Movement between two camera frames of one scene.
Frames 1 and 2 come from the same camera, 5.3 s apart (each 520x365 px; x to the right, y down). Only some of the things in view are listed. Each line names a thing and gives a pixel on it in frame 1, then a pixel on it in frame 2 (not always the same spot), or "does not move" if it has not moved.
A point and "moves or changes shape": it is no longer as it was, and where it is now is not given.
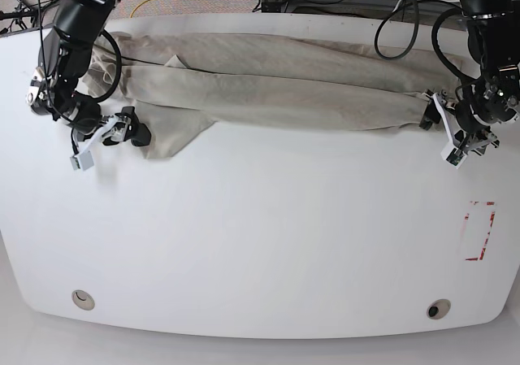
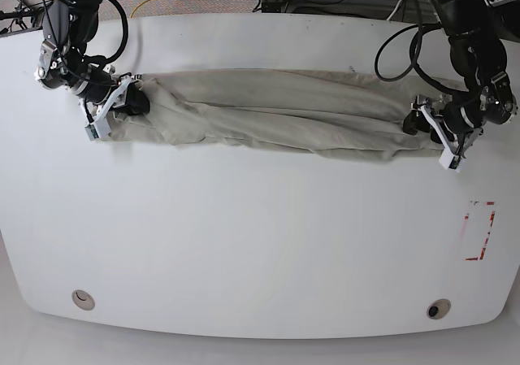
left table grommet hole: x=83 y=299 does not move
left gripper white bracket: x=119 y=129 to x=136 y=103
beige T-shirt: x=174 y=88 moves or changes shape
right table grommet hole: x=439 y=309 does not move
